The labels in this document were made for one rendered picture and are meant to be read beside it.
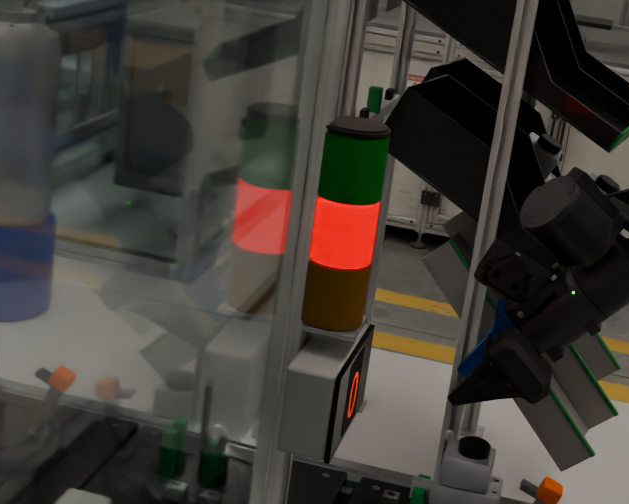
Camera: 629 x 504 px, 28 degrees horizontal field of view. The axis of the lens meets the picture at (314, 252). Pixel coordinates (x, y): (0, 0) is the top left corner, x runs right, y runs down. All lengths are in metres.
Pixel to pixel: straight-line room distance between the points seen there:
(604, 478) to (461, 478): 0.56
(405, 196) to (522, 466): 3.76
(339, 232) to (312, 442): 0.16
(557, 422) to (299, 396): 0.52
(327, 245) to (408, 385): 0.97
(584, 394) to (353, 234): 0.65
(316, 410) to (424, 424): 0.84
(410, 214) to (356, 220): 4.50
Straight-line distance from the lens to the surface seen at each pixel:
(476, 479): 1.19
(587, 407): 1.53
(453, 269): 1.38
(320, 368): 0.93
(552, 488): 1.20
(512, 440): 1.77
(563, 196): 1.07
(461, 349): 1.37
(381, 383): 1.87
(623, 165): 5.26
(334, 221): 0.92
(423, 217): 5.39
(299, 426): 0.94
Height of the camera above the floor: 1.61
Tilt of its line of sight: 18 degrees down
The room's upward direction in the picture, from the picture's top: 8 degrees clockwise
